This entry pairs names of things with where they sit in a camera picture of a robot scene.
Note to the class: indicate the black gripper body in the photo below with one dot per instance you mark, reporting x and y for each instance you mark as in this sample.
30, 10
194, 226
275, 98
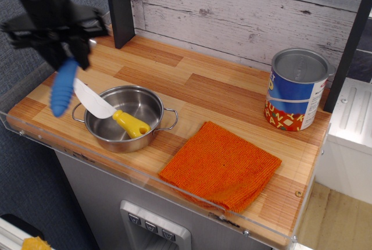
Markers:
51, 22

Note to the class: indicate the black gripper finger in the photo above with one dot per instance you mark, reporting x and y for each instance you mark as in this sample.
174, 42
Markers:
80, 49
52, 51

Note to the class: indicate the blue handled metal fork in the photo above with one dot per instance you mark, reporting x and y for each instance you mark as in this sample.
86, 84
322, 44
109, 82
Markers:
62, 87

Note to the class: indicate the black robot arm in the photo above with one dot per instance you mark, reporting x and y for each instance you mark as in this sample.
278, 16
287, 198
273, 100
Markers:
56, 29

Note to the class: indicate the white yellow toy knife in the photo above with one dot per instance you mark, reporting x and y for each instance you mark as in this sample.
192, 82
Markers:
101, 109

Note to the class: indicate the small steel pot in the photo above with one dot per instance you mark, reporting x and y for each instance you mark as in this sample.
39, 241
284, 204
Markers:
139, 102

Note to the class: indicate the silver toy fridge cabinet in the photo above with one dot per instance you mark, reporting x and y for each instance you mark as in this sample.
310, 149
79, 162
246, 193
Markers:
100, 191

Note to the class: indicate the orange knitted cloth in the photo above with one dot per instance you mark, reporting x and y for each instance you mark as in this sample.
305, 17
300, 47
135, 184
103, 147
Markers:
221, 167

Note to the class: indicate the yellow orange object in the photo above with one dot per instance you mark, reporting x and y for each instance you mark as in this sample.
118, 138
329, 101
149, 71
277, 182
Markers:
35, 243

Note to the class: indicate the ice dispenser button panel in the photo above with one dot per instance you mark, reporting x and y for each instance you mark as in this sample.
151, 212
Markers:
147, 230

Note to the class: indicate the blue soup can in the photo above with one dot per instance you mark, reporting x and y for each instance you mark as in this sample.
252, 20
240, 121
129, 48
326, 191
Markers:
297, 80

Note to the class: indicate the white plastic appliance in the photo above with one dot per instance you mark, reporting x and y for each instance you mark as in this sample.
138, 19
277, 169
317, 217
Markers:
345, 161

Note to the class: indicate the black left vertical post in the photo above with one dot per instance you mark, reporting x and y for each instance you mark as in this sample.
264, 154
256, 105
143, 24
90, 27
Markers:
122, 21

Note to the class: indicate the black vertical post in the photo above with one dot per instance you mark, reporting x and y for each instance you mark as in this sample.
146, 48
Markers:
347, 56
122, 21

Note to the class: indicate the clear acrylic guard rail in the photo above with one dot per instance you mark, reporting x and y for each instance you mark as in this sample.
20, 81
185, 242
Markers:
200, 88

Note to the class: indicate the black right vertical post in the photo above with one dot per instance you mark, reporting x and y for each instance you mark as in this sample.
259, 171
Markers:
347, 56

